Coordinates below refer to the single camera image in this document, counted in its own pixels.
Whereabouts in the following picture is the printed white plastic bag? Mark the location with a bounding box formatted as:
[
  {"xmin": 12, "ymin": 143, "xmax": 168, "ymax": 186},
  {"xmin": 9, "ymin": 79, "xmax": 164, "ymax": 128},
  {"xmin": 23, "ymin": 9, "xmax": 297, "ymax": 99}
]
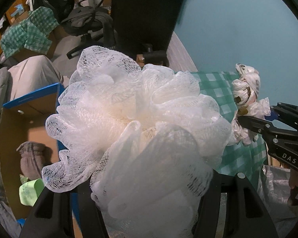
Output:
[{"xmin": 231, "ymin": 63, "xmax": 271, "ymax": 146}]

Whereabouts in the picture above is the white mesh bath pouf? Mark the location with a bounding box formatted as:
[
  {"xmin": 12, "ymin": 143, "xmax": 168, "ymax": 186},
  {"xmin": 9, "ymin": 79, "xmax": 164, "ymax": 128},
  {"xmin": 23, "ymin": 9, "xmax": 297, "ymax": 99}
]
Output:
[{"xmin": 42, "ymin": 46, "xmax": 233, "ymax": 237}]

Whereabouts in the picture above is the grey fleece mitt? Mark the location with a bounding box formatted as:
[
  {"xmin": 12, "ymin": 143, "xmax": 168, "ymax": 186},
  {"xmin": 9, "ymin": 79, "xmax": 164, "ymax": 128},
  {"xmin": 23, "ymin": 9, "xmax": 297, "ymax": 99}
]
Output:
[{"xmin": 16, "ymin": 141, "xmax": 46, "ymax": 180}]

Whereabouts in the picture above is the lime green microfibre cloth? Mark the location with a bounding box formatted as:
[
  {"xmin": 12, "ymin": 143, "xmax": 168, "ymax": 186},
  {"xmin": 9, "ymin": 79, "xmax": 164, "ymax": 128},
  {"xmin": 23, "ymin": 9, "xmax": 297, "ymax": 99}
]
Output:
[{"xmin": 19, "ymin": 178, "xmax": 45, "ymax": 206}]

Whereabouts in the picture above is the green glittery scrub cloth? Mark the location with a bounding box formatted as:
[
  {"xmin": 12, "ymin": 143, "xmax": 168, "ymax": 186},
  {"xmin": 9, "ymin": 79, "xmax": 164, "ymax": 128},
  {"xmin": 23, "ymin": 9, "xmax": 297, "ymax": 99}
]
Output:
[{"xmin": 19, "ymin": 174, "xmax": 29, "ymax": 184}]

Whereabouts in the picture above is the person right hand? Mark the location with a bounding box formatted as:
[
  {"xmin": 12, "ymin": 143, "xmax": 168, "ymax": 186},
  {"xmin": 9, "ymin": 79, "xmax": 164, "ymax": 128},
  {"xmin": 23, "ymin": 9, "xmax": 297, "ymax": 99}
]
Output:
[{"xmin": 288, "ymin": 169, "xmax": 298, "ymax": 206}]

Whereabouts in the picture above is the green checkered tablecloth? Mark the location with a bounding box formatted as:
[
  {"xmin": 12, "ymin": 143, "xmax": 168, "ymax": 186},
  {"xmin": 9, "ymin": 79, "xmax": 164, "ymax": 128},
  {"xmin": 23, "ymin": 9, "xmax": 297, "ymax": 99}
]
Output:
[{"xmin": 175, "ymin": 70, "xmax": 268, "ymax": 186}]

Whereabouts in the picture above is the small wooden box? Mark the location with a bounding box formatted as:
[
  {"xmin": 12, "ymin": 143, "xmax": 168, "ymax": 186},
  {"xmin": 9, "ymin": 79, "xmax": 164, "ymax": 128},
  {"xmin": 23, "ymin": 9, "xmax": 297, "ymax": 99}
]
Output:
[{"xmin": 136, "ymin": 54, "xmax": 150, "ymax": 68}]

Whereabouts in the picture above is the black office chair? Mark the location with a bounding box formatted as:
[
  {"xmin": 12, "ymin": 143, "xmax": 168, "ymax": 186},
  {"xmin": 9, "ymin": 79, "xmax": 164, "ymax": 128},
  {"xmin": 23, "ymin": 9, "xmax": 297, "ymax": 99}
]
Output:
[{"xmin": 43, "ymin": 0, "xmax": 116, "ymax": 59}]

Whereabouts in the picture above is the blue cardboard box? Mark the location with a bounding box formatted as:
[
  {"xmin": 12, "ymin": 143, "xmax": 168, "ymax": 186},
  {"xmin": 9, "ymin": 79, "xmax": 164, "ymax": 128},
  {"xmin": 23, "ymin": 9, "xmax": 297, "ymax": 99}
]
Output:
[{"xmin": 0, "ymin": 83, "xmax": 75, "ymax": 237}]

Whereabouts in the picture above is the beige bed mattress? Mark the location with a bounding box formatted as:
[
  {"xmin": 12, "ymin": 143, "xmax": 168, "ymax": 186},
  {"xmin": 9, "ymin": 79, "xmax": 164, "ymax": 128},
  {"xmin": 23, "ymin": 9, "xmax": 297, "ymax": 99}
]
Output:
[{"xmin": 7, "ymin": 55, "xmax": 64, "ymax": 102}]

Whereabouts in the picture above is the checkered cloth on boxes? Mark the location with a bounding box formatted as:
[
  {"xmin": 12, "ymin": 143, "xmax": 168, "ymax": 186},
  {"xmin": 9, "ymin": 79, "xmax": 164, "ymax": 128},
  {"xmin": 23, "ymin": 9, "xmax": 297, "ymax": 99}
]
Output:
[{"xmin": 0, "ymin": 7, "xmax": 59, "ymax": 58}]

